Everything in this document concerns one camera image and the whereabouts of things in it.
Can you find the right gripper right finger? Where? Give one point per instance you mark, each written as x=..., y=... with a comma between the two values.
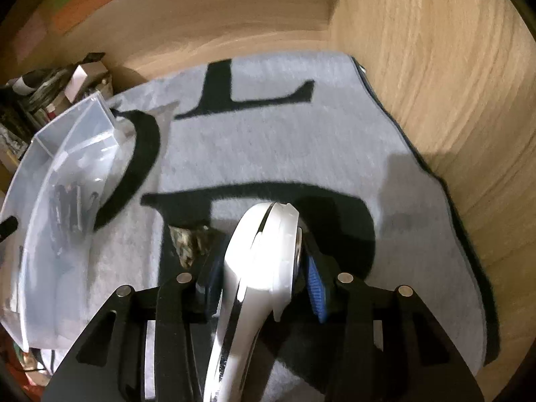
x=318, y=270

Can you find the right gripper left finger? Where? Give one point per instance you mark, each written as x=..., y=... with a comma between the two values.
x=209, y=277

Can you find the white handheld device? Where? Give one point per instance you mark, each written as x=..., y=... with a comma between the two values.
x=259, y=270

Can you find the silver metal cylinder tool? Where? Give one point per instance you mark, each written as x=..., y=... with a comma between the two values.
x=77, y=209

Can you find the clear plastic storage box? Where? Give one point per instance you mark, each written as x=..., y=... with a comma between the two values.
x=44, y=263

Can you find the grey mat with black letters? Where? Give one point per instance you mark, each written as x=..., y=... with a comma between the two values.
x=411, y=316

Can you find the stack of books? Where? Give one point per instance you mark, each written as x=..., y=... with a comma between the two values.
x=38, y=97

